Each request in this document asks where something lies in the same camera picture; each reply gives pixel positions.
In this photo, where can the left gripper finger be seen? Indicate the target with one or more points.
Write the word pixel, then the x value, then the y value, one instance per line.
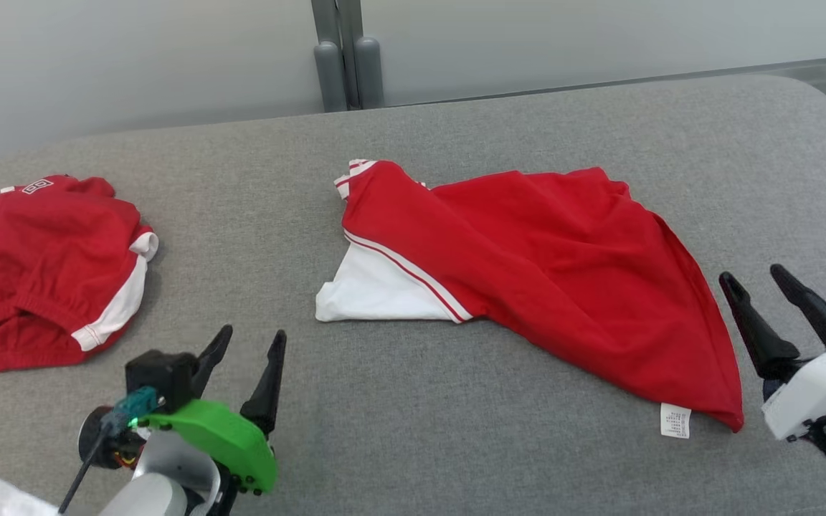
pixel 268 387
pixel 212 355

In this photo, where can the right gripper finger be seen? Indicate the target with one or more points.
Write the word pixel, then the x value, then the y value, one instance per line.
pixel 814 312
pixel 761 337

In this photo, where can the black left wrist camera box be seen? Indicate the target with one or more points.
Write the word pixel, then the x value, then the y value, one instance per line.
pixel 162 373

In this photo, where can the red shorts with white trim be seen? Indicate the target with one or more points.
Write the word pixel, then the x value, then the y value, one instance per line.
pixel 40 265

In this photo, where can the teal left camera connector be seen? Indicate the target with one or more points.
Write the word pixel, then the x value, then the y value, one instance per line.
pixel 133 405

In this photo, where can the red shirt with white sleeves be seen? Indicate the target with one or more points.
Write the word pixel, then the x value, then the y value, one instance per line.
pixel 549 265

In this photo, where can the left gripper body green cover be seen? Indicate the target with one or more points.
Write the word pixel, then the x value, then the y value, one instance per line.
pixel 226 437

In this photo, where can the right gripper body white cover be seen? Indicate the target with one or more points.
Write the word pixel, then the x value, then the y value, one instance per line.
pixel 822 387

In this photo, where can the grey double partition post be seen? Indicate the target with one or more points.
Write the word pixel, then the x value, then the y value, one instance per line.
pixel 327 72

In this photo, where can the grey partition base rail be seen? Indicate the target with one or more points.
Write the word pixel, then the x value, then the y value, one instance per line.
pixel 825 66

